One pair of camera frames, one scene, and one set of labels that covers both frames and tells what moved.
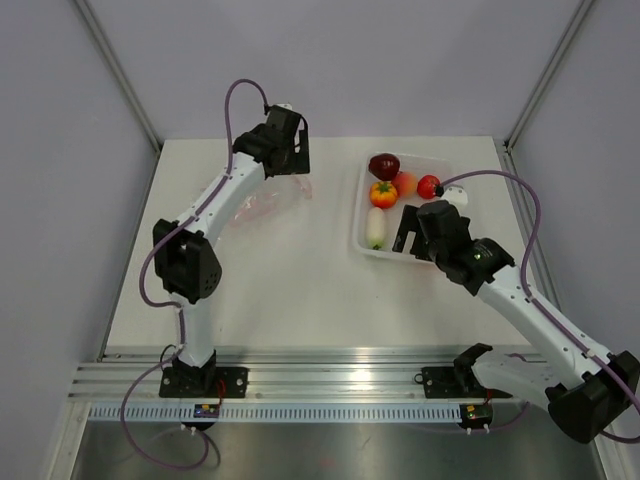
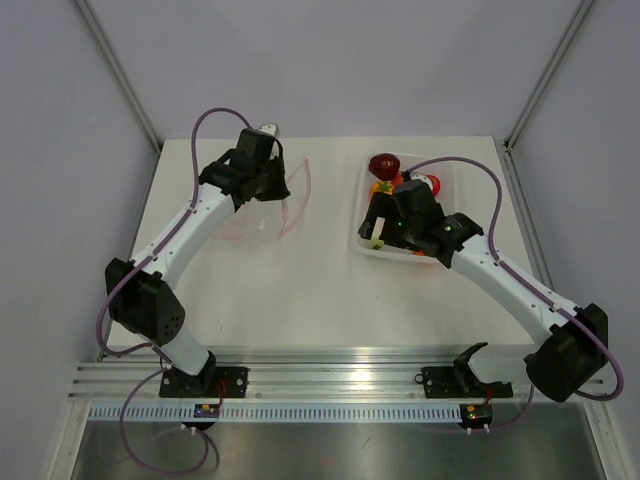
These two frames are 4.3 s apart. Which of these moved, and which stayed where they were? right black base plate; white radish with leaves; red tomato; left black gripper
Moved: left black gripper
Stayed: red tomato; right black base plate; white radish with leaves
